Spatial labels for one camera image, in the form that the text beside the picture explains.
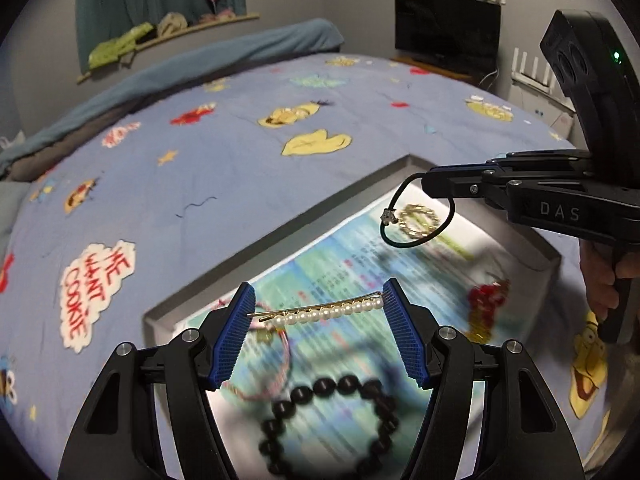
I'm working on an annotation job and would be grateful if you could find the black hair tie with charm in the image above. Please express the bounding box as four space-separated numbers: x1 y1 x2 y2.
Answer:
378 172 457 248

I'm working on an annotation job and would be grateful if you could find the pearl hair clip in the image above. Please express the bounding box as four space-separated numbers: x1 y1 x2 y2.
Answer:
248 292 384 330

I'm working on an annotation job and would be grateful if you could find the person's right hand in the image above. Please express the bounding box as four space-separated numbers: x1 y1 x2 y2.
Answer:
579 240 640 322

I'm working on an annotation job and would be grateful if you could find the grey cardboard tray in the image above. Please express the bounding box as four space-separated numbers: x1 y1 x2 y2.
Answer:
145 156 561 344

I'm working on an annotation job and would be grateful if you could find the white wifi router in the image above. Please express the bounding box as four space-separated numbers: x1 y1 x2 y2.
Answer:
511 47 575 113

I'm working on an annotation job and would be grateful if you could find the wooden desk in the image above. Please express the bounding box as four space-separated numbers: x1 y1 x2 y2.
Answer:
390 56 483 87

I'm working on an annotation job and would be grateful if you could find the black monitor screen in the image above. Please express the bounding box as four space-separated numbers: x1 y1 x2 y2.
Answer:
394 0 502 74

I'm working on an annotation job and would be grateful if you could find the blue cartoon bed sheet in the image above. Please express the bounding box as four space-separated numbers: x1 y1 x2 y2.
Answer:
1 54 608 476

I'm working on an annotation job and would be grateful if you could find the colourful printed paper sheet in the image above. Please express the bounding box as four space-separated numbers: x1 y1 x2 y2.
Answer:
171 198 532 480

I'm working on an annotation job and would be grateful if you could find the blue folded blanket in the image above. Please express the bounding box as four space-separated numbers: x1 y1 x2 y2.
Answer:
1 18 344 179

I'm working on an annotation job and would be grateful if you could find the grey folded blanket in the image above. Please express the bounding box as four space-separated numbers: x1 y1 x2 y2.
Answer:
1 103 134 182

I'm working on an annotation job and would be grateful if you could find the wooden window sill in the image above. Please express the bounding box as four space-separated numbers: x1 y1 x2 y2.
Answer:
76 12 262 85

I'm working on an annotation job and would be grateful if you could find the beige cloth on sill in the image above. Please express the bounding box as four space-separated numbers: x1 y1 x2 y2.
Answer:
156 12 189 38

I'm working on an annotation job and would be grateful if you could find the green cloth on sill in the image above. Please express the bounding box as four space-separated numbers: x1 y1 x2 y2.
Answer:
88 22 155 70

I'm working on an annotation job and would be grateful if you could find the gold chain bracelet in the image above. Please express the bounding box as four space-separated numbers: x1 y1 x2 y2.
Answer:
396 202 443 240

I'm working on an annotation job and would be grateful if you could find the red beaded bracelet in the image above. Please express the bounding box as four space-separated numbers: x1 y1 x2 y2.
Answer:
464 279 512 345

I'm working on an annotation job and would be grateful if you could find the black bead bracelet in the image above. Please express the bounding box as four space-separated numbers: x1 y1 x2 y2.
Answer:
258 375 402 478

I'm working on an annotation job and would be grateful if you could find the pink string bracelet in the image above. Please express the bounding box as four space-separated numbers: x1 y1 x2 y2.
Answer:
209 297 292 403

